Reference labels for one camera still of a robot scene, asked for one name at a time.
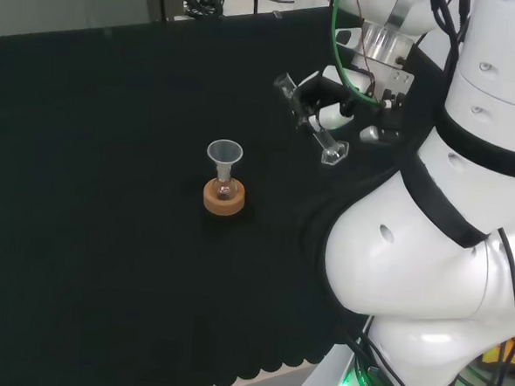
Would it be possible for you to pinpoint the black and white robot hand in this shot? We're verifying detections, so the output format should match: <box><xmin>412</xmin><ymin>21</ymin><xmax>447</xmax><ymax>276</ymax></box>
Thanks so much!
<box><xmin>293</xmin><ymin>68</ymin><xmax>409</xmax><ymax>146</ymax></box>

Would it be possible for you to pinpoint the clear graduated cylinder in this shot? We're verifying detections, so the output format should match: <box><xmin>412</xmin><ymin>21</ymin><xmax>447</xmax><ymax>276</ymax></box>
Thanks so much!
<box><xmin>267</xmin><ymin>72</ymin><xmax>354</xmax><ymax>167</ymax></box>

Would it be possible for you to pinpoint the clear round-bottom flask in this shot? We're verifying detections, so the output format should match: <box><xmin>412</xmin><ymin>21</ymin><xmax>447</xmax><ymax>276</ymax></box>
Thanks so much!
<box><xmin>210</xmin><ymin>163</ymin><xmax>237</xmax><ymax>202</ymax></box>

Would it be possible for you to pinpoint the clear plastic funnel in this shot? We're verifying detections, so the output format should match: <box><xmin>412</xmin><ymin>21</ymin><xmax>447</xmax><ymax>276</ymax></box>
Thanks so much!
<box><xmin>204</xmin><ymin>138</ymin><xmax>245</xmax><ymax>183</ymax></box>

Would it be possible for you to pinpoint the black bench cloth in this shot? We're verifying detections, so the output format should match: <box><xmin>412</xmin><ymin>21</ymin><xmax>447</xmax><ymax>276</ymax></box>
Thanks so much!
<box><xmin>0</xmin><ymin>0</ymin><xmax>453</xmax><ymax>386</ymax></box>

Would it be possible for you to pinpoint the yellow stop button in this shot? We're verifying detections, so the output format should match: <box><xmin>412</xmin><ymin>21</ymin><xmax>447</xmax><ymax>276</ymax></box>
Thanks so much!
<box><xmin>480</xmin><ymin>324</ymin><xmax>515</xmax><ymax>376</ymax></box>

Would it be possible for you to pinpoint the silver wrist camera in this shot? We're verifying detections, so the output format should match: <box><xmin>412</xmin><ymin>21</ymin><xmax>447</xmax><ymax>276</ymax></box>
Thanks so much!
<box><xmin>359</xmin><ymin>124</ymin><xmax>381</xmax><ymax>144</ymax></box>

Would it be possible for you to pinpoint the cork ring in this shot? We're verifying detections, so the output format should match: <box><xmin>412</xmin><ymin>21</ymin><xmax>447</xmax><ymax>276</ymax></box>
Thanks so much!
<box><xmin>201</xmin><ymin>176</ymin><xmax>247</xmax><ymax>218</ymax></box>

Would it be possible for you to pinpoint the black cable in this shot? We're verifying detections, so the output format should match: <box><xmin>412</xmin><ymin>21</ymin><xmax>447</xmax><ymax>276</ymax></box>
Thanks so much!
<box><xmin>489</xmin><ymin>227</ymin><xmax>515</xmax><ymax>362</ymax></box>

